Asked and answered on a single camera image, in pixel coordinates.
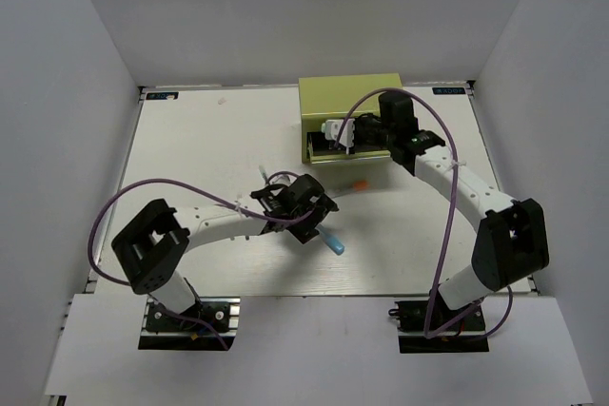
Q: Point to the left corner label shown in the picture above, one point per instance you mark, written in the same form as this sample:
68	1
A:
163	95

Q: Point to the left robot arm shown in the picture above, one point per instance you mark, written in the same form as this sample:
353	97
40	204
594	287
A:
150	247

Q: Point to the corner label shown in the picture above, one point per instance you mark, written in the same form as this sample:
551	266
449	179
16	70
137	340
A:
163	95
448	90

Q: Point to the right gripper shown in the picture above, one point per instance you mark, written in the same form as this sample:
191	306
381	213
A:
359	122

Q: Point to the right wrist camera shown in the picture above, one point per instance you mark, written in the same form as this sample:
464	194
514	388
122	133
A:
340	133

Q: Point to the right corner label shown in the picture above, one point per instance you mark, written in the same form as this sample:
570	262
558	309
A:
448	90

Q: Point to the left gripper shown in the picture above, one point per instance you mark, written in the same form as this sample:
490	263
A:
305	231

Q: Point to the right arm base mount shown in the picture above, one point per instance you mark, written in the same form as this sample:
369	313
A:
465	335

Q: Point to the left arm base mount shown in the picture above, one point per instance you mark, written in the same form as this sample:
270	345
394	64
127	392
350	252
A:
212	327

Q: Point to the blue highlighter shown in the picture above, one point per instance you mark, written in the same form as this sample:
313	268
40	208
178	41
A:
331	241

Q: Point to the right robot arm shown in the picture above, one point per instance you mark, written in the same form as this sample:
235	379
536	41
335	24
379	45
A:
511	240

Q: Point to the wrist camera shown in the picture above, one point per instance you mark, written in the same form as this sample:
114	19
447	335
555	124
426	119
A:
280	180
340	133

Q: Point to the orange cap highlighter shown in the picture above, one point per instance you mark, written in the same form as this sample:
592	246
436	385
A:
347	189

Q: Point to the green pen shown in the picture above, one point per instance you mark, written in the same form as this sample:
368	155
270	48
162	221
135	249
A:
263	174

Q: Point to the green metal drawer box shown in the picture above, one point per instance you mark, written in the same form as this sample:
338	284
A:
332	97

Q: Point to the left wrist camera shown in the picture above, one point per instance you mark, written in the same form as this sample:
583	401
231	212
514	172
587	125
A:
280	180

